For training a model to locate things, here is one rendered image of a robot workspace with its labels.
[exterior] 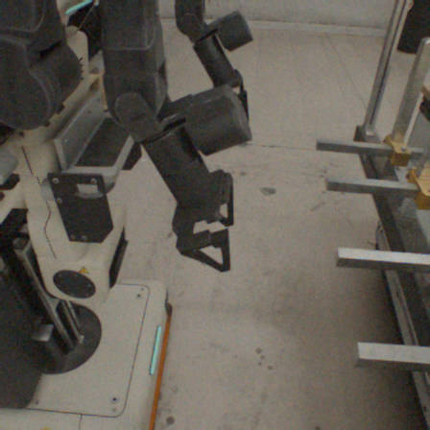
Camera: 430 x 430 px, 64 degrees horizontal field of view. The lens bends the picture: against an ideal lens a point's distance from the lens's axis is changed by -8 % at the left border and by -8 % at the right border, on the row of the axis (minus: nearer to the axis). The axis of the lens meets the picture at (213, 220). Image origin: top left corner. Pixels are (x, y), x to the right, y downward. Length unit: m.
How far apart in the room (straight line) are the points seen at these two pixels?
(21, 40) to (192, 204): 0.26
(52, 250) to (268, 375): 1.01
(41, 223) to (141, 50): 0.50
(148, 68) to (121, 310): 1.09
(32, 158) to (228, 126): 0.42
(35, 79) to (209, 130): 0.19
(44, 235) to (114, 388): 0.60
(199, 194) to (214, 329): 1.20
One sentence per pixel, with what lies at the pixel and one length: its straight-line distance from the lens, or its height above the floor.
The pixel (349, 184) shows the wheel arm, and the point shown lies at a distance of 1.00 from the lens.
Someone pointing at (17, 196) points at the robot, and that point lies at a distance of 1.08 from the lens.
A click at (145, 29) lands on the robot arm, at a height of 1.30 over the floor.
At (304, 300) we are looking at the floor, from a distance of 1.76.
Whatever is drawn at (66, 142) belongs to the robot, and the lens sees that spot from 0.66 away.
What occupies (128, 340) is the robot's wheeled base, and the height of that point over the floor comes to 0.28.
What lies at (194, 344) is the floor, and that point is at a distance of 1.59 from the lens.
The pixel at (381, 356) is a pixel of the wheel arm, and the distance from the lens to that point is 0.65.
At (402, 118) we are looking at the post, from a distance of 1.27.
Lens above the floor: 1.38
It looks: 41 degrees down
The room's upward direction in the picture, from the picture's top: straight up
